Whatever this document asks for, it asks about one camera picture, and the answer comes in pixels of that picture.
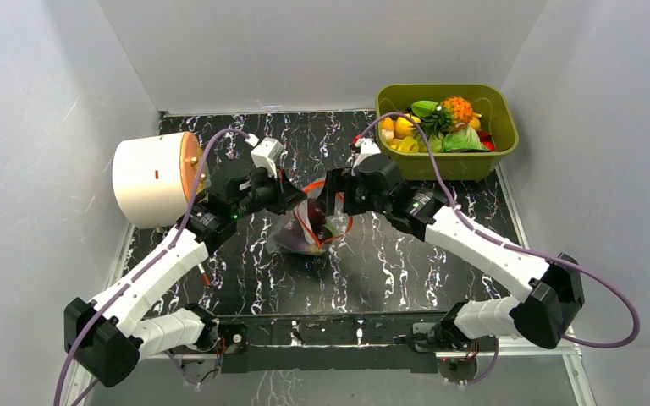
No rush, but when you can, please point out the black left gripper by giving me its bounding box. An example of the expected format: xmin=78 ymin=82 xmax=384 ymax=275
xmin=232 ymin=164 xmax=306 ymax=220

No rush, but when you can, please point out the dark maroon toy fruit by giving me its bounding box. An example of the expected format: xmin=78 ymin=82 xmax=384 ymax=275
xmin=307 ymin=205 xmax=330 ymax=234

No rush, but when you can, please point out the clear orange zip top bag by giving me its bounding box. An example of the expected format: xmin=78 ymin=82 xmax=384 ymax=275
xmin=266 ymin=178 xmax=354 ymax=255

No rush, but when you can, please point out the yellow toy bell pepper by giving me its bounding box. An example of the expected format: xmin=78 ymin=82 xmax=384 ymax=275
xmin=394 ymin=114 xmax=421 ymax=140

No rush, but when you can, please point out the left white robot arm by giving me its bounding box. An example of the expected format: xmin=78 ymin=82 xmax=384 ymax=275
xmin=64 ymin=168 xmax=307 ymax=387

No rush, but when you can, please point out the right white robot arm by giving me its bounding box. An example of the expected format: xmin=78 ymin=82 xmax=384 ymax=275
xmin=318 ymin=154 xmax=584 ymax=350

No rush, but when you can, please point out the toy garlic bulb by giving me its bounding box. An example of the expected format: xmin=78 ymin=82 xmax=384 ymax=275
xmin=381 ymin=129 xmax=395 ymax=144

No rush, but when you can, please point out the orange yellow toy pear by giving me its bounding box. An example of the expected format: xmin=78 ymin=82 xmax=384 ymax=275
xmin=380 ymin=117 xmax=394 ymax=132

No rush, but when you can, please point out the yellow toy starfruit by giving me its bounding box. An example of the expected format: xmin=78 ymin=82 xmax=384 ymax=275
xmin=388 ymin=136 xmax=419 ymax=154

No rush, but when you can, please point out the small orange tipped pen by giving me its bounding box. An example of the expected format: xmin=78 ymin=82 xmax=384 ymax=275
xmin=197 ymin=263 xmax=212 ymax=288

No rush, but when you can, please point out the light green toy vegetable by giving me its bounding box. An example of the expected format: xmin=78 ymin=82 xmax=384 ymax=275
xmin=410 ymin=100 xmax=439 ymax=118

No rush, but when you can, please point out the white cylinder orange lid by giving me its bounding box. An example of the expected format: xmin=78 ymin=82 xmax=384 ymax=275
xmin=112 ymin=131 xmax=203 ymax=229

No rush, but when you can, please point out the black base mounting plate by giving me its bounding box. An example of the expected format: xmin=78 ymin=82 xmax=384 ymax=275
xmin=212 ymin=310 xmax=500 ymax=376

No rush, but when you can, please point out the green toy cabbage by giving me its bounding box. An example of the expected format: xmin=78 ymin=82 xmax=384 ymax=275
xmin=442 ymin=126 xmax=489 ymax=152

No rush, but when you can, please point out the toy pineapple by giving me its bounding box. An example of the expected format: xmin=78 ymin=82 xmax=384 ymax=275
xmin=420 ymin=96 xmax=482 ymax=136

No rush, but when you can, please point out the olive green plastic bin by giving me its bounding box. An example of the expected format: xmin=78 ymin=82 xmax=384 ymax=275
xmin=376 ymin=84 xmax=520 ymax=181

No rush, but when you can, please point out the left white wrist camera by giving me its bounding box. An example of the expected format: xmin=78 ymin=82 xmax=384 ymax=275
xmin=245 ymin=134 xmax=284 ymax=178

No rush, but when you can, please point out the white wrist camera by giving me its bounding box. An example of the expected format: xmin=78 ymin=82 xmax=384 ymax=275
xmin=350 ymin=134 xmax=381 ymax=172
xmin=245 ymin=134 xmax=284 ymax=178

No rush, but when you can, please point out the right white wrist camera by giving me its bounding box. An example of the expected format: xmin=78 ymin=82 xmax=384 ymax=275
xmin=350 ymin=134 xmax=381 ymax=172

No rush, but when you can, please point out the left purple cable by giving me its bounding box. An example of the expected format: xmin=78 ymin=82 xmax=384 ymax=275
xmin=53 ymin=128 xmax=260 ymax=406

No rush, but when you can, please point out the purple cable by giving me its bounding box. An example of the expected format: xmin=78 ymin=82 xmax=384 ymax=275
xmin=53 ymin=128 xmax=260 ymax=406
xmin=355 ymin=112 xmax=641 ymax=386

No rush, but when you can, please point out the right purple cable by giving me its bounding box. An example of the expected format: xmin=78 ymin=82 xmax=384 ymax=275
xmin=355 ymin=112 xmax=641 ymax=386

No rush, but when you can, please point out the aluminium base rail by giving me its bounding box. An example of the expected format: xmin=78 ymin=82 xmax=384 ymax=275
xmin=75 ymin=319 xmax=583 ymax=365

